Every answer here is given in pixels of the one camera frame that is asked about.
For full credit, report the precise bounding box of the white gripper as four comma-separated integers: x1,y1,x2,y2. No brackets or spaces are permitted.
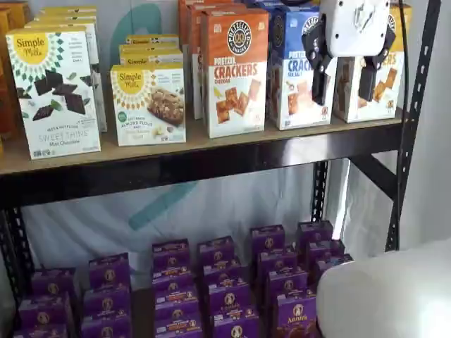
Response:
301,0,397,106

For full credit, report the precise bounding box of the yellow Pretzelized crackers box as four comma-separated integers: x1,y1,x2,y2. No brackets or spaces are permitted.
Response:
332,3,413,124

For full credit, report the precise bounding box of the blue Pretzelized crackers box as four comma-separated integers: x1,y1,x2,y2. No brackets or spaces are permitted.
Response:
268,5,335,132
242,0,320,11

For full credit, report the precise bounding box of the orange Pretzelized crackers box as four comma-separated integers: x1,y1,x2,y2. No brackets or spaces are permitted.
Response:
177,0,233,66
200,7,270,139
186,2,247,121

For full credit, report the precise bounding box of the wooden shelf board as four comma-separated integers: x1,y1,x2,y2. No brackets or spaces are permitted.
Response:
0,105,404,176

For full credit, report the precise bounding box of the purple Annie's snack box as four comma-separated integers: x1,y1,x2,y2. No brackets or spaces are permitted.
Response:
80,315,133,338
206,282,252,318
265,268,310,296
273,293,321,338
256,247,299,275
82,286,132,322
296,220,334,248
151,238,193,280
314,253,354,283
17,293,74,329
249,224,286,254
30,266,78,301
212,312,261,338
305,239,346,264
11,323,70,338
196,235,237,269
202,261,245,289
152,275,199,306
87,251,132,292
154,301,204,338

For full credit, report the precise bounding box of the Simple Mills almond bar box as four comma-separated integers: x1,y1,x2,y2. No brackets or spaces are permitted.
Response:
125,33,181,49
118,44,185,68
109,62,187,147

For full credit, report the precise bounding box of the Simple Mills Sweet Thins box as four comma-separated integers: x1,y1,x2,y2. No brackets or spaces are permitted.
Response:
38,5,98,15
23,19,109,134
4,25,102,161
32,13,99,25

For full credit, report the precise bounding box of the brown orange snack box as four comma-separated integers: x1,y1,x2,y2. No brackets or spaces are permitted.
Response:
0,0,34,31
0,6,23,156

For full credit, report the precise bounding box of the white backdrop sheet teal logo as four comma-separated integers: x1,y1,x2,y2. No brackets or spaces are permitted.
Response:
20,0,353,286

